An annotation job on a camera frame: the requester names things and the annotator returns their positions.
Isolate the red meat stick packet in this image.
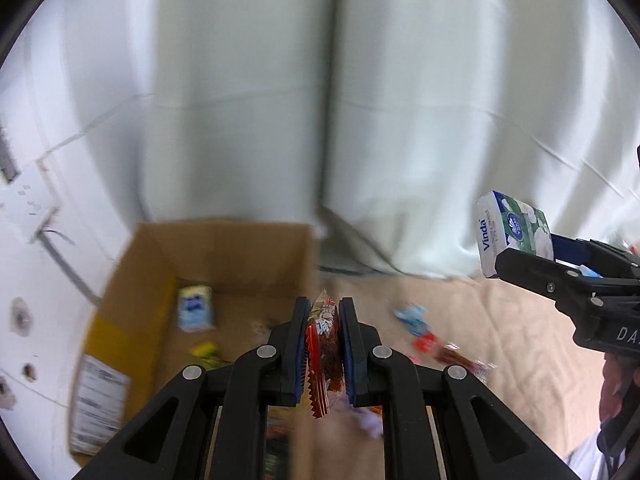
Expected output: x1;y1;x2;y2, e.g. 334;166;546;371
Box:
412;333;496;384

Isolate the Vinda tissue pack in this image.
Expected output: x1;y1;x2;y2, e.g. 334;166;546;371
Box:
475;191;553;278

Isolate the Tempo tissue pack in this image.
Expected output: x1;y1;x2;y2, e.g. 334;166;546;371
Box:
177;285;215;333

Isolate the red snack packet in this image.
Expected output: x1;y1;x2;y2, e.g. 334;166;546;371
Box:
305;289;345;419

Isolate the blue plush keychain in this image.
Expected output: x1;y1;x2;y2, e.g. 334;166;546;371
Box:
394;304;430;337

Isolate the green snack bar wrapper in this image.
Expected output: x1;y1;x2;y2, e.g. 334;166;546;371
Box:
190;341;226;370

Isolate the purple bunny keychain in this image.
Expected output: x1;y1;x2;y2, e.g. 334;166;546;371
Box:
346;405;384;439

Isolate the right hand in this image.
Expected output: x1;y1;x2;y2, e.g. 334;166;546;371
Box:
599;353;629;424

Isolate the shipping label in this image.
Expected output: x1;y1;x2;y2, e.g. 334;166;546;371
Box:
70;354;131;456

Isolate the white curtain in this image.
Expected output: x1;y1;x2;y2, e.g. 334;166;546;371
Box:
141;0;639;276

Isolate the white wall socket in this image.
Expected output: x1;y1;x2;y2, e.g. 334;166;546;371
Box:
1;164;58;243

